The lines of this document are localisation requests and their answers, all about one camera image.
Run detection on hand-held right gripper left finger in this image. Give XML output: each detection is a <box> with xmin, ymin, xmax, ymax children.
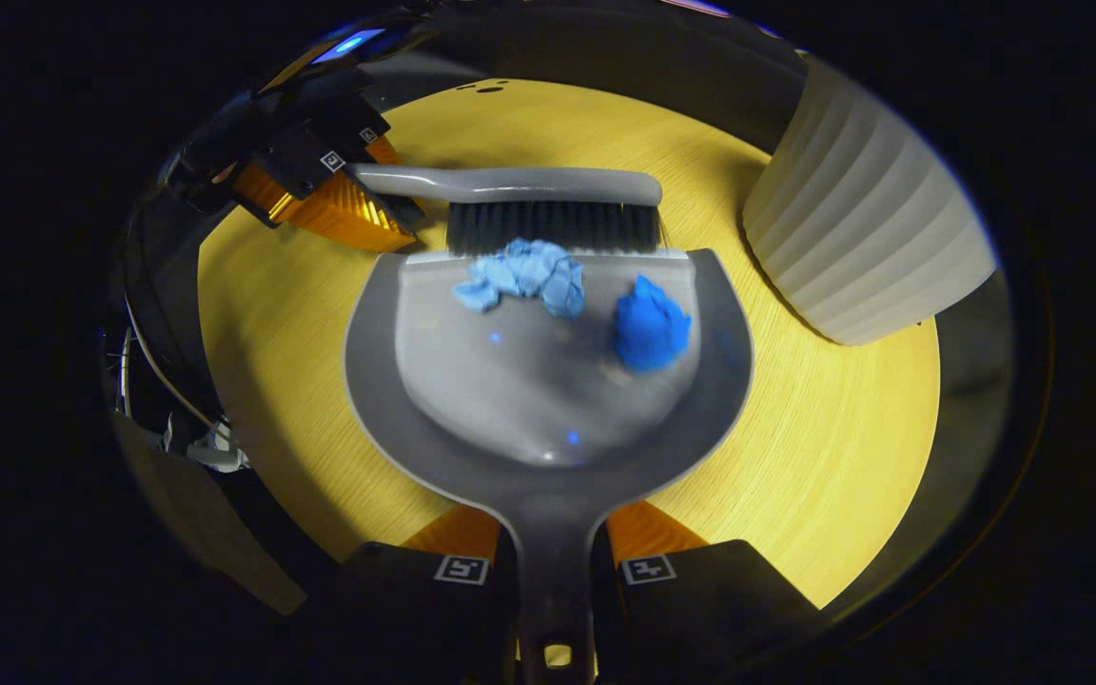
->
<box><xmin>320</xmin><ymin>504</ymin><xmax>520</xmax><ymax>685</ymax></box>

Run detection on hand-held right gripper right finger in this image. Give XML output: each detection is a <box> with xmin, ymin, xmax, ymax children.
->
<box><xmin>591</xmin><ymin>501</ymin><xmax>820</xmax><ymax>685</ymax></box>

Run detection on small grey broom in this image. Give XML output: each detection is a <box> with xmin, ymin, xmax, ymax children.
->
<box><xmin>346</xmin><ymin>165</ymin><xmax>665</xmax><ymax>256</ymax></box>

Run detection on light blue paper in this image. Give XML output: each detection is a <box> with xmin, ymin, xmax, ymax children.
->
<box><xmin>453</xmin><ymin>238</ymin><xmax>587</xmax><ymax>320</ymax></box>

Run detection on grey dustpan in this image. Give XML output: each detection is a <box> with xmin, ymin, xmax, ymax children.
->
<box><xmin>343</xmin><ymin>249</ymin><xmax>755</xmax><ymax>685</ymax></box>

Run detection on dark blue paper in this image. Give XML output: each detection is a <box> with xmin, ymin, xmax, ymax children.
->
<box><xmin>613</xmin><ymin>276</ymin><xmax>693</xmax><ymax>373</ymax></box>

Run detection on white ribbed garbage bin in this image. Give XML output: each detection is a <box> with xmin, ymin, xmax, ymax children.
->
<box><xmin>741</xmin><ymin>52</ymin><xmax>999</xmax><ymax>346</ymax></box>

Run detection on yellow wooden desktop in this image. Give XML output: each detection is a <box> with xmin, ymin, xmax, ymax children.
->
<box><xmin>198</xmin><ymin>79</ymin><xmax>942</xmax><ymax>610</ymax></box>

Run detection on black cable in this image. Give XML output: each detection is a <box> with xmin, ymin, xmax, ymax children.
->
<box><xmin>120</xmin><ymin>219</ymin><xmax>225</xmax><ymax>439</ymax></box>

